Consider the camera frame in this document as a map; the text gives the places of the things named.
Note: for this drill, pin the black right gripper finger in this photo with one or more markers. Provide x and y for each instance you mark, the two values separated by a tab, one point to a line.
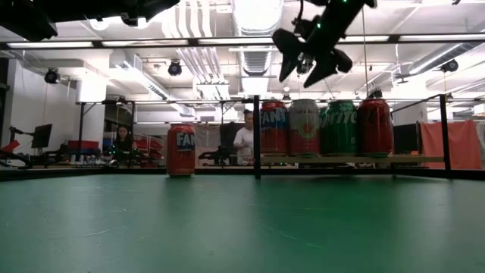
322	70
290	49

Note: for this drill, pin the green soda can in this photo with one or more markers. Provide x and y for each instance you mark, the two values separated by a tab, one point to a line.
339	127

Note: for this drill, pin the silver and red can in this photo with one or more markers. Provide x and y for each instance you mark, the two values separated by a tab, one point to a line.
304	127

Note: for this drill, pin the red Fanta can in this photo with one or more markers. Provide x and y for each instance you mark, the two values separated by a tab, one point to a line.
273	127
181	149

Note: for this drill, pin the red soda can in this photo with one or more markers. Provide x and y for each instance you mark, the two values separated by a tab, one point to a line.
375	127

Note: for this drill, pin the black monitor on arm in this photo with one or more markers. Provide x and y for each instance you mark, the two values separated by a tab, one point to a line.
41	135

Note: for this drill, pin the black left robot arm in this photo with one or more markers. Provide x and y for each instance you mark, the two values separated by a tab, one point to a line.
26	19

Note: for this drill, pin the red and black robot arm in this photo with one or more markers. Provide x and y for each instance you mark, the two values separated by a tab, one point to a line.
9	146

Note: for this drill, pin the black ceiling spotlight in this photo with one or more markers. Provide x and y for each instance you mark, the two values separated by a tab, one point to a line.
174	68
449	65
305	63
52	76
376	93

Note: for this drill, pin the black overhead light bar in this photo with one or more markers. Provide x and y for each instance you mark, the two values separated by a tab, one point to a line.
227	41

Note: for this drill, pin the person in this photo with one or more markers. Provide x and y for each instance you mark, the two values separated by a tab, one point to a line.
244	138
123	146

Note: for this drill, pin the black computer monitor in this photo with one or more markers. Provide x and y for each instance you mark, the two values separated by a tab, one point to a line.
406	138

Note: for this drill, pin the black office chair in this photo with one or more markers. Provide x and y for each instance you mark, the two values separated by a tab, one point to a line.
224	151

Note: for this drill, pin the white hanging cloth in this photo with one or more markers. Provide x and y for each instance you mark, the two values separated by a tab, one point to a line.
206	146

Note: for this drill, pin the red storage rack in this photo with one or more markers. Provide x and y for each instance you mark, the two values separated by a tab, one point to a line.
151	146

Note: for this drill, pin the red storage bin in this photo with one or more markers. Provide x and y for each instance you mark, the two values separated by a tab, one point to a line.
83	145

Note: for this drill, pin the green table mat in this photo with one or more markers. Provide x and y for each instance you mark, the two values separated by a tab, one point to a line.
242	227

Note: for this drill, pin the wooden shelf with black frame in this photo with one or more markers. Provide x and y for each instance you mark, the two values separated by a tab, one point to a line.
341	159

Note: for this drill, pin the black metal stand frame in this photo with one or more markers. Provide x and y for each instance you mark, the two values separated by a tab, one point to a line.
81	125

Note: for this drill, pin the black metal rig frame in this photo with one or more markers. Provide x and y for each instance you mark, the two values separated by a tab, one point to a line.
57	172

